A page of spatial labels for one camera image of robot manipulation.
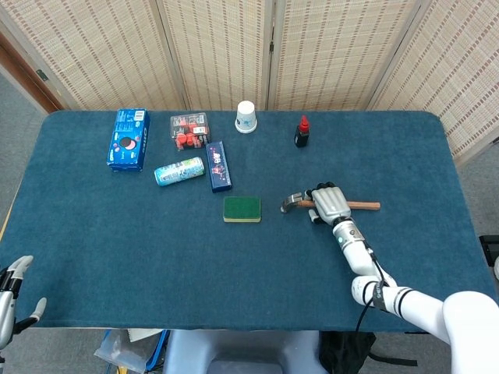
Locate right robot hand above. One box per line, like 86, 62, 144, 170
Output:
304, 182, 353, 227

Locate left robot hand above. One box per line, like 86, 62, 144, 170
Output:
0, 255, 48, 351

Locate wooden handle claw hammer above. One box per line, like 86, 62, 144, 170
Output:
280, 192, 381, 214

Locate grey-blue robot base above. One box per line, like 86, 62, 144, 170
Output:
162, 330, 327, 374

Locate green and yellow sponge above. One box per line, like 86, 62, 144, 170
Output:
223, 196, 262, 224

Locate black bottle with red cap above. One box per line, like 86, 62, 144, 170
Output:
294, 115, 312, 149

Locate blue table cloth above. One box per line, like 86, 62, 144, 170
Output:
0, 110, 489, 333

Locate dark blue narrow box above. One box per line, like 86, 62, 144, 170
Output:
204, 141, 234, 193

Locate white paper cup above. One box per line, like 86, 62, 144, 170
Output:
234, 101, 259, 134

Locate clear plastic bag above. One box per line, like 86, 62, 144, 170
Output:
94, 329, 168, 374

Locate white paper sheet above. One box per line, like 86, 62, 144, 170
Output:
126, 329, 164, 344

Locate black bag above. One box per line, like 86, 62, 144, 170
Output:
318, 330, 418, 374

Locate light blue drink can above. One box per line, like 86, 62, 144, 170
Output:
154, 157, 207, 188

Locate clear box of red caps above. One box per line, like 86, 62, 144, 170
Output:
169, 112, 212, 152

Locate woven folding screen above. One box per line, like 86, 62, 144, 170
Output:
0, 0, 499, 164

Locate black box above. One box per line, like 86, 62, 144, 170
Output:
479, 235, 499, 267

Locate blue Oreo cookie box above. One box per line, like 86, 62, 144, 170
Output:
106, 108, 152, 173

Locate brown wooden door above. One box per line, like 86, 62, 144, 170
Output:
0, 32, 65, 113

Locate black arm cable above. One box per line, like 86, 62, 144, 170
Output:
353, 240, 387, 335

